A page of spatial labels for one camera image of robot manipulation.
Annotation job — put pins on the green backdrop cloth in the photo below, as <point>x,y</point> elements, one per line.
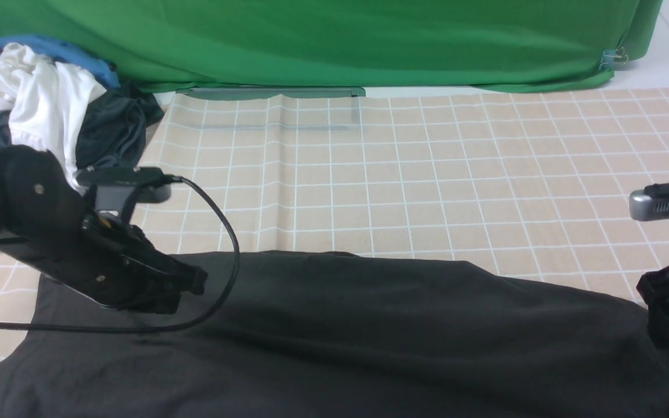
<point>502,46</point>

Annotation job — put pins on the beige checkered tablecloth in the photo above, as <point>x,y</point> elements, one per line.
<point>531,187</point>

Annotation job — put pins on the blue crumpled garment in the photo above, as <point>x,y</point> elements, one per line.
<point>61,51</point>

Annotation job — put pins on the white crumpled shirt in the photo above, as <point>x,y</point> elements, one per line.
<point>46,102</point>

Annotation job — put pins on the dark teal crumpled shirt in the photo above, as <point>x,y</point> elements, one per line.
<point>113,132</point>

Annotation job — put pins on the binder clip on backdrop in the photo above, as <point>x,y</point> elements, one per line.
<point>612,57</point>

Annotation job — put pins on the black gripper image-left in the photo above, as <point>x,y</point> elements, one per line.
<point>59,250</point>

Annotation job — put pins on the dark gray long-sleeved shirt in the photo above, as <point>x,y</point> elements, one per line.
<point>336,335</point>

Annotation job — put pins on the silver wrist camera image-right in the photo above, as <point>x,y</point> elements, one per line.
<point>665,203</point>

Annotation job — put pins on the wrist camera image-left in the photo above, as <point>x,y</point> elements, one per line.
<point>120,189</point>

